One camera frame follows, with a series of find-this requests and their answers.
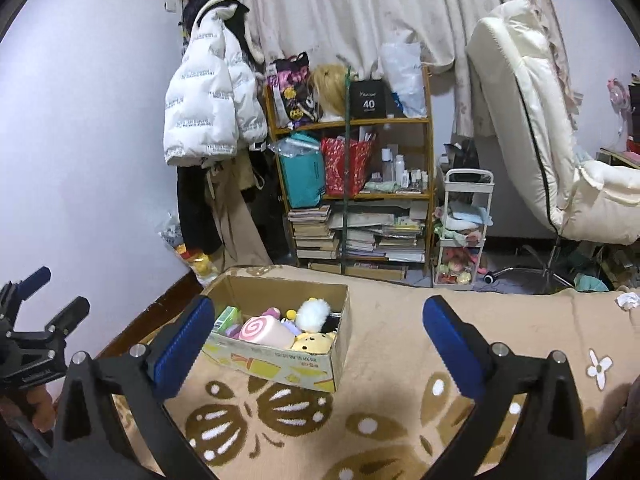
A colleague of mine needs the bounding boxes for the pink swirl plush cushion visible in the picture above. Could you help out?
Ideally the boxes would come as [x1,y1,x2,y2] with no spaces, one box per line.
[239,315,295,350]

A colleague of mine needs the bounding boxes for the white fluffy penguin plush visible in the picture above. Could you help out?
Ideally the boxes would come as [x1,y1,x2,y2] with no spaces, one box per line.
[284,298,332,333]

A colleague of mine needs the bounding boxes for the black Face tissue pack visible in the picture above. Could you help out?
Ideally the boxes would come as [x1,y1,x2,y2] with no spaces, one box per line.
[321,312,342,334]

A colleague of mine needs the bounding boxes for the left hand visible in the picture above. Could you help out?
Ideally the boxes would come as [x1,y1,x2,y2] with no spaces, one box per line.
[1,385,56,432]

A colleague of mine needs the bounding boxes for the plastic bag of toys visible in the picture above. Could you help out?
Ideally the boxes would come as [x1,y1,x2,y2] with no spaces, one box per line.
[158,214,219,288]

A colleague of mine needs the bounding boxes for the black hanging garment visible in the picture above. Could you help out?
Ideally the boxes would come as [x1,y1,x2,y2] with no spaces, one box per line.
[177,166,222,255]

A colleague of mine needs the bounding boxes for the beige brown patterned blanket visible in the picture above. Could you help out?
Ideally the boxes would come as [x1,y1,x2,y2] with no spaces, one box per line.
[166,266,639,479]

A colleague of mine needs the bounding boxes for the green tissue pack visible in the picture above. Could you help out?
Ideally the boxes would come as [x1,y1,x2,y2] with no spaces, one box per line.
[213,306,243,337]

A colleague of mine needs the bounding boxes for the crumpled white paper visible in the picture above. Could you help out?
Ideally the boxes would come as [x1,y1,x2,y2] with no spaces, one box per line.
[615,292,640,312]

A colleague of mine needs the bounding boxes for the pink plush toy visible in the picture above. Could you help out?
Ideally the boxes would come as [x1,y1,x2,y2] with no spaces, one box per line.
[221,307,280,339]

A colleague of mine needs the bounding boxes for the beige trousers hanging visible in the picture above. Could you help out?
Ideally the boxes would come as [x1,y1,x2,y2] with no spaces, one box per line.
[206,150,272,271]

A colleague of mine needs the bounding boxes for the purple plush toy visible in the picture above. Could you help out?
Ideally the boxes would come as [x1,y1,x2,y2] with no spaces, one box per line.
[281,318,302,337]

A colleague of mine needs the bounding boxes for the cardboard box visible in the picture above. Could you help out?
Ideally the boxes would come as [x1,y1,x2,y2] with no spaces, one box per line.
[203,275,352,393]

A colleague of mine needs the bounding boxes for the white rolling cart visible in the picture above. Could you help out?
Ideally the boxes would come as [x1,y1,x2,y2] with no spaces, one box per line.
[432,168,495,290]

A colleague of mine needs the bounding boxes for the yellow plush toy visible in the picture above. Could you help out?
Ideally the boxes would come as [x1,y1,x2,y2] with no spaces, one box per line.
[290,332,337,354]

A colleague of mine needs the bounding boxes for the white puffer jacket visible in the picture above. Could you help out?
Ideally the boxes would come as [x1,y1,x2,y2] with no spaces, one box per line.
[163,0,268,167]

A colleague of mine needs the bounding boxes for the stack of books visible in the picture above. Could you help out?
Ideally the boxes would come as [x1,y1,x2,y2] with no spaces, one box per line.
[286,198,430,264]

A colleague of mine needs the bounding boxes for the teal bag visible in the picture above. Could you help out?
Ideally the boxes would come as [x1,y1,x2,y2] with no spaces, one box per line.
[277,133,326,209]

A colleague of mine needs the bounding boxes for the patterned black pink bag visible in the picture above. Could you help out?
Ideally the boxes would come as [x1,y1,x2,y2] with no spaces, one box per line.
[266,52,319,130]

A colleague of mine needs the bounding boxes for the red gift bag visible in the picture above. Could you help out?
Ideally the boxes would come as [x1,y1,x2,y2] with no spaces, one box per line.
[320,136,373,197]

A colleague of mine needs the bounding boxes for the wooden bookshelf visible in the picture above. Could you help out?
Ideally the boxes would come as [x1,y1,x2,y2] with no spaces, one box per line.
[264,58,435,271]

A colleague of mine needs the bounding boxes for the blonde wig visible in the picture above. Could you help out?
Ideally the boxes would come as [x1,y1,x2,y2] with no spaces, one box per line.
[311,64,350,122]

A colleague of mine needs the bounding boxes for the cream office chair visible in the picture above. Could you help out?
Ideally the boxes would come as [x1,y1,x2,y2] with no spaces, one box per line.
[464,0,640,291]

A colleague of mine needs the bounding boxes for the black box number 40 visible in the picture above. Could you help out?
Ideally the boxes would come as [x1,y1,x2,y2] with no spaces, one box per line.
[349,79,386,119]

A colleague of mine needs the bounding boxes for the green pole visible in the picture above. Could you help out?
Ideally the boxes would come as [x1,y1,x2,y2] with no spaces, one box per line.
[340,67,352,275]

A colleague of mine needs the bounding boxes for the white curtain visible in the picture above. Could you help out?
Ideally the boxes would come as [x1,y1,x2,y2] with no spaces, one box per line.
[244,0,582,138]

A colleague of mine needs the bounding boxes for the white plastic bag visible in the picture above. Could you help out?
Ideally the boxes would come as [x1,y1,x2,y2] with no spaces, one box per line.
[380,42,427,118]

